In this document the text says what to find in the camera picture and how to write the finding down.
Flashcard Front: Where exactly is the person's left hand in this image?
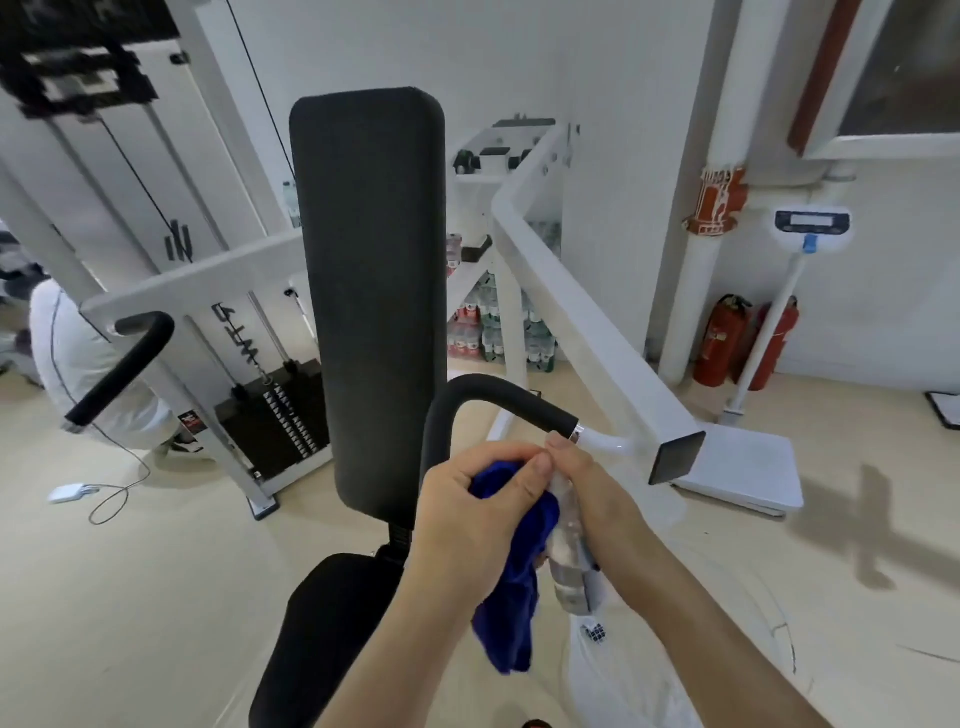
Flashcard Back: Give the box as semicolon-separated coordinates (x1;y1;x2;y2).
411;441;561;603

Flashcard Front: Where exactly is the person's right hand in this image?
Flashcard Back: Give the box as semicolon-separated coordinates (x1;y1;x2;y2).
543;430;663;580

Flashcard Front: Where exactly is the clear spray bottle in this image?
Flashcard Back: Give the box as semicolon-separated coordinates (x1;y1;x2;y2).
546;477;603;618

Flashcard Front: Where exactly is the blue cleaning cloth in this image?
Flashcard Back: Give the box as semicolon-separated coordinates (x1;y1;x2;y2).
468;460;562;676

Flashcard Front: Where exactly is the person's left forearm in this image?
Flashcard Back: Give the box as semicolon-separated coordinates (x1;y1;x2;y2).
313;579;543;728

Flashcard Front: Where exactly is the person's right forearm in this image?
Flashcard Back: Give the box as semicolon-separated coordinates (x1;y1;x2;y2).
600;525;835;728

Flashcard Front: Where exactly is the stack of bottled water packs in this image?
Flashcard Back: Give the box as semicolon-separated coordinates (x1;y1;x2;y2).
447;223;562;374

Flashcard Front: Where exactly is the white standing body scale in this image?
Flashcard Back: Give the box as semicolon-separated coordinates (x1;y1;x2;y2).
669;205;857;520

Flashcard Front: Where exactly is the red fire extinguisher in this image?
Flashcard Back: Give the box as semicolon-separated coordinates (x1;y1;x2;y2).
692;294;753;388
742;297;801;393

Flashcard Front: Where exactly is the black backrest pad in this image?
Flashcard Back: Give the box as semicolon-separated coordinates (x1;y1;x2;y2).
288;87;450;524

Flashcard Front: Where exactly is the black weight stack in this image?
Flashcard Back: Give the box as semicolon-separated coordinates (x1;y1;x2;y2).
213;358;332;483

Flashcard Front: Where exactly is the black seat pad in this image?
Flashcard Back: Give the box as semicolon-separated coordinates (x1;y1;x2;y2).
248;552;412;728

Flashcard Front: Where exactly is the white storage rack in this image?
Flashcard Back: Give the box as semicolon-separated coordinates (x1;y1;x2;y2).
448;114;582;385

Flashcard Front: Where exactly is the orange pipe collar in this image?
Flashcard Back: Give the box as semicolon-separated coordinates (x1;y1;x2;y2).
681;165;750;238

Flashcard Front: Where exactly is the black-edged flat floor scale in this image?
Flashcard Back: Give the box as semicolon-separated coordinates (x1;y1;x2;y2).
923;389;960;433

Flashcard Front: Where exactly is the white vertical pipe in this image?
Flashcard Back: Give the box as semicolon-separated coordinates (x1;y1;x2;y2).
656;0;798;388

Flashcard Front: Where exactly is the black foam machine handle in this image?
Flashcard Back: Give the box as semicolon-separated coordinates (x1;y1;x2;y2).
63;311;177;437
419;374;583;498

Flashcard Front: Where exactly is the white gym machine frame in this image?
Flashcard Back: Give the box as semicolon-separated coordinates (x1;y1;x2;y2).
0;0;711;522

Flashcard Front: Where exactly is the white charger with cable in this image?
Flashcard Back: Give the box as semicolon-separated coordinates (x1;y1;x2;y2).
47;441;153;527

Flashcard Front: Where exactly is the black machine cable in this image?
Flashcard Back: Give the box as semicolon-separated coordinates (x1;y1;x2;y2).
223;0;299;183

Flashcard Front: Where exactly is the window with white frame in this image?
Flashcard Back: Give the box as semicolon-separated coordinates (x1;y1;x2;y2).
786;0;960;163

